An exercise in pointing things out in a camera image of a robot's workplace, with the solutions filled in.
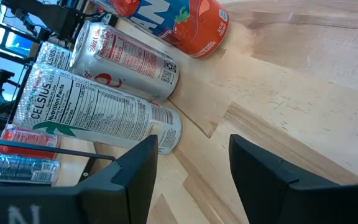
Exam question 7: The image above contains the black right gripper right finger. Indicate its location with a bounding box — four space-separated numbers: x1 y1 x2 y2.
228 133 358 224

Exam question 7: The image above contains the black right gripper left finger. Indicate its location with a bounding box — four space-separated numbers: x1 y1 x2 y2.
0 134 159 224

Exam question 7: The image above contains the blue silver Red Bull can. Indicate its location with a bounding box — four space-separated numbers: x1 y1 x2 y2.
0 152 62 185

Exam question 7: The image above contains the red Fanta strawberry can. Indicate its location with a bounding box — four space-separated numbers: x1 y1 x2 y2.
96 0 230 60
0 123 62 160

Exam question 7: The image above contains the wooden shelf board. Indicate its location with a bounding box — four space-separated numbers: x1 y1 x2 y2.
53 138 98 188

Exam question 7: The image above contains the silver Diet Coke can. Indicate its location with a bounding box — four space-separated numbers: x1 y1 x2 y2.
69 20 180 101

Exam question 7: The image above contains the black aluminium table frame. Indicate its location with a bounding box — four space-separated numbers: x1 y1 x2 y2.
0 15 48 65

